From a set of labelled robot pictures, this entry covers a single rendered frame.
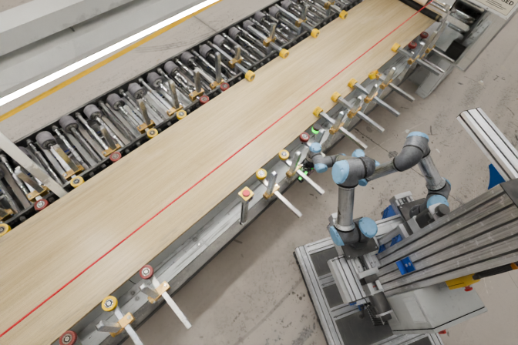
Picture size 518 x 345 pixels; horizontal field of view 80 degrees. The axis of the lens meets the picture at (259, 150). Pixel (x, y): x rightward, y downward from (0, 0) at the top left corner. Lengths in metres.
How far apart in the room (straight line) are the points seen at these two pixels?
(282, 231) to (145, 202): 1.41
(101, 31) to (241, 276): 2.43
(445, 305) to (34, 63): 2.03
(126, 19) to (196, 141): 1.57
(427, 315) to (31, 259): 2.27
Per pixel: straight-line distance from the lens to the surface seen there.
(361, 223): 1.92
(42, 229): 2.47
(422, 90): 4.63
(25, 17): 0.95
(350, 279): 2.15
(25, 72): 0.98
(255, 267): 3.02
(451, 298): 2.09
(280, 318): 2.99
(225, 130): 2.51
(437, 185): 2.25
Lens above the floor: 2.96
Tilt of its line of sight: 58 degrees down
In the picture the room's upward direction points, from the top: 9 degrees clockwise
